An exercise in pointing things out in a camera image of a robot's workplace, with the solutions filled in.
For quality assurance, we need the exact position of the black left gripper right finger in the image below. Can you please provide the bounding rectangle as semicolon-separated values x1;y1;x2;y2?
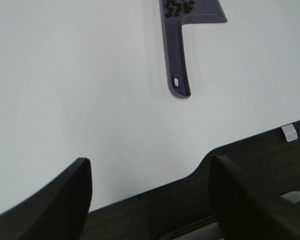
208;155;300;240

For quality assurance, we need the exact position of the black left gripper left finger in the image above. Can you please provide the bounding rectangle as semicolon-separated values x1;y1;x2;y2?
0;158;92;240

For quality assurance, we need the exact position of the grey plastic dustpan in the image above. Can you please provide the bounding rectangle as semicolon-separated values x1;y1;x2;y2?
159;0;227;99

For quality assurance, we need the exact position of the pile of coffee beans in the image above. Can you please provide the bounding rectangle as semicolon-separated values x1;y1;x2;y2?
163;0;196;18

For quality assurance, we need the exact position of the white table leg bracket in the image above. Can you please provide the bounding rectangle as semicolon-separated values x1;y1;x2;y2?
281;123;298;143

